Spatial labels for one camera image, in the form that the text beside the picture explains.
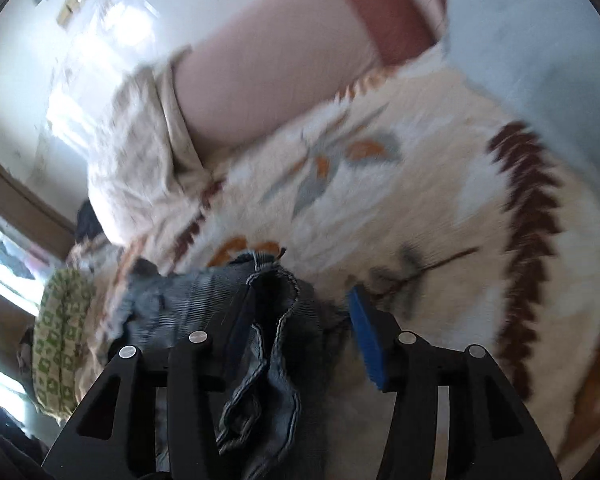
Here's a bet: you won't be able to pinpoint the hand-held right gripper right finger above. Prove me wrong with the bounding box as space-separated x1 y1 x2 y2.
346 284 563 480

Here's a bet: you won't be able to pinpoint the wall switch plate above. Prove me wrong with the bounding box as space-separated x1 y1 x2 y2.
56 0 91 26

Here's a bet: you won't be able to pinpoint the pink maroon sofa cushions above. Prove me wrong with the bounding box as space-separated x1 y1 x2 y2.
172 0 451 161

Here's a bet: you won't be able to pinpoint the dark cloth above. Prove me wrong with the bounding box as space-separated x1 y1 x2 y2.
75 199 111 246

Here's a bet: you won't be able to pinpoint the brown door frame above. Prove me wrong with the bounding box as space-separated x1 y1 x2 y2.
0 145 76 261

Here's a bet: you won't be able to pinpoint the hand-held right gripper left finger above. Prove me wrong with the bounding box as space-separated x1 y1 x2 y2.
42 282 261 480

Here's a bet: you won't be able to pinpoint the leaf print blanket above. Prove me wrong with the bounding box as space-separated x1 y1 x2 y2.
65 52 600 480

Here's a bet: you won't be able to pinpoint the light blue pillow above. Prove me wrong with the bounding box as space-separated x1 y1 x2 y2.
440 0 600 161

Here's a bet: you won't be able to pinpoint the blue denim pants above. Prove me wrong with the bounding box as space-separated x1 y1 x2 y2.
112 250 361 480

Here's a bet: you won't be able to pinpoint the cream patterned pillow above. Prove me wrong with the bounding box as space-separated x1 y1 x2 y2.
87 55 221 251

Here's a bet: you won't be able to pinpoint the green patterned cloth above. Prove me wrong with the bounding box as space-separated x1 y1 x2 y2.
32 266 98 416

